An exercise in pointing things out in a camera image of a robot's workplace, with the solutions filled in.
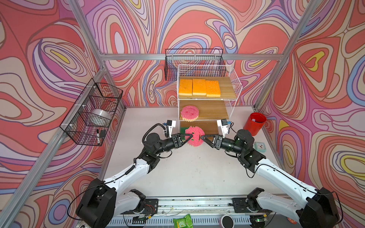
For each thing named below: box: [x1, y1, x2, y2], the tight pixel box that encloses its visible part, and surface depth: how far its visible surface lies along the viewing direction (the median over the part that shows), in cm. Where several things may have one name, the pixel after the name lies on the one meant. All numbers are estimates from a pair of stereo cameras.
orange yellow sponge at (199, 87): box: [192, 78, 207, 96], surface depth 72 cm
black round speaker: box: [219, 214, 235, 228], surface depth 66 cm
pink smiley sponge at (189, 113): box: [180, 104, 200, 123], surface depth 80 cm
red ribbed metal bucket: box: [242, 112, 268, 137], surface depth 101 cm
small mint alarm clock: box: [253, 141, 267, 154], surface depth 95 cm
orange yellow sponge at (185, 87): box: [178, 78, 193, 96], surface depth 71 cm
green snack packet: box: [172, 213, 194, 228], surface depth 70 cm
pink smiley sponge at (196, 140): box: [184, 125, 206, 147], surface depth 69 cm
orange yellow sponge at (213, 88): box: [205, 79, 221, 97], surface depth 71 cm
